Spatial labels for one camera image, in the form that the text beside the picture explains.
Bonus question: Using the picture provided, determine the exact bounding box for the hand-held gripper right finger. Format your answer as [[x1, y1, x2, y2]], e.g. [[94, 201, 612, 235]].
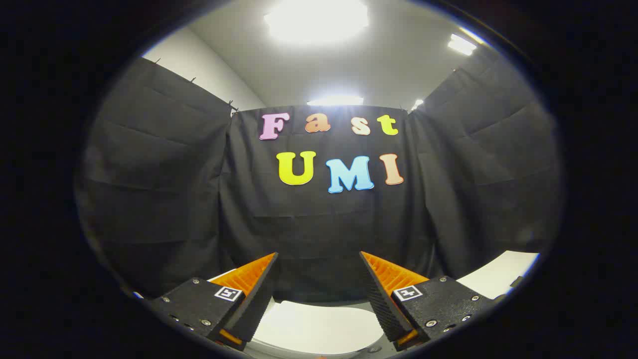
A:
[[359, 251, 499, 352]]

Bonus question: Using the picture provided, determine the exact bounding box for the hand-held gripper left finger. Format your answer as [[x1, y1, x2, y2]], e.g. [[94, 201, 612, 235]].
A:
[[148, 252, 280, 352]]

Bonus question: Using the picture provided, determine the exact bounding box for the white toilet lid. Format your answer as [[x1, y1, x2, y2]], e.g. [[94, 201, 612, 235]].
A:
[[251, 299, 385, 356]]

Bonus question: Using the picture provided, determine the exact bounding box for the black backdrop cloth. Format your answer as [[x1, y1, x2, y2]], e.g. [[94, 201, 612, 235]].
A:
[[75, 47, 564, 305]]

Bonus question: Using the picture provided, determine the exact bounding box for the grey ribbed door panel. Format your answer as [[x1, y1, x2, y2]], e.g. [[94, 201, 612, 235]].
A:
[[456, 250, 541, 301]]

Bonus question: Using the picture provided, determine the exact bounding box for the long narrow ceiling light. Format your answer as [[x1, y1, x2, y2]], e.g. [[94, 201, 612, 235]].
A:
[[307, 96, 364, 107]]

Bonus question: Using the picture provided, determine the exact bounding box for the rectangular ceiling light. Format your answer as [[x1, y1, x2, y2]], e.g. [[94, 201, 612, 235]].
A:
[[447, 33, 478, 56]]

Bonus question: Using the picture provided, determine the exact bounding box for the large bright ceiling light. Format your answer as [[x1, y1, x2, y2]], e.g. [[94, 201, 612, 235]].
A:
[[263, 0, 370, 44]]

